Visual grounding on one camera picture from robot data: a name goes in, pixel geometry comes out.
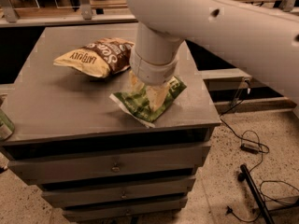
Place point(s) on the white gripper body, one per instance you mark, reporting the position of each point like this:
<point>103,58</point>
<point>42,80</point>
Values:
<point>151,70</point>

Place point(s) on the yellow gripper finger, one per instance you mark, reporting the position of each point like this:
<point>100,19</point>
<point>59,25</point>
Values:
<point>156,96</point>
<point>135,83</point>

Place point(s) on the green jalapeno chip bag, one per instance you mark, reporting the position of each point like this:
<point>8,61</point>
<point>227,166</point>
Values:
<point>136,103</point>

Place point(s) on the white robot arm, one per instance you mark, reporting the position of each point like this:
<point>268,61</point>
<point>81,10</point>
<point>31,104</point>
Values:
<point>262,42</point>

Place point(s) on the brown yellow chip bag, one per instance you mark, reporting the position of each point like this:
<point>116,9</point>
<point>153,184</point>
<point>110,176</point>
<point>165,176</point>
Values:
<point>101,59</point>

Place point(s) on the grey drawer cabinet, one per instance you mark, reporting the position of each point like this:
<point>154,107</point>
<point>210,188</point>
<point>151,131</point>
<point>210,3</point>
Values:
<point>58,111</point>

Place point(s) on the black power adapter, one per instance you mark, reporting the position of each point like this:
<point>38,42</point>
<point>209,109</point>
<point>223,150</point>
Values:
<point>250,148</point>

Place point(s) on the black stand leg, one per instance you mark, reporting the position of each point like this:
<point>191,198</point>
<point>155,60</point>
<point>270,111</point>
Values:
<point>245,175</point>

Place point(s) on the top grey drawer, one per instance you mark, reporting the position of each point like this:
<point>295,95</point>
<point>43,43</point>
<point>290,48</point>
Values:
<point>129,161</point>

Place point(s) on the grey drawer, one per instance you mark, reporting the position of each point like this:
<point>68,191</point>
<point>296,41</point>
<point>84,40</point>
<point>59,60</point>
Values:
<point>129,161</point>
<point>119,191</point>
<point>126,209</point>

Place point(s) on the green can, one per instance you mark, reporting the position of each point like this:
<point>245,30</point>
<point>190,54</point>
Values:
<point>7,127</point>

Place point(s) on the metal railing shelf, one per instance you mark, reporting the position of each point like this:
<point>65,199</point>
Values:
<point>58,10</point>

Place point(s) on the middle grey drawer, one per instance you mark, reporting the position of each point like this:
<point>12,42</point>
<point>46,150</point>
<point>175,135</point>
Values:
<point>119,191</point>

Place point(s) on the bottom grey drawer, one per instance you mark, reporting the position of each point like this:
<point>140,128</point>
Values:
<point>126,209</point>

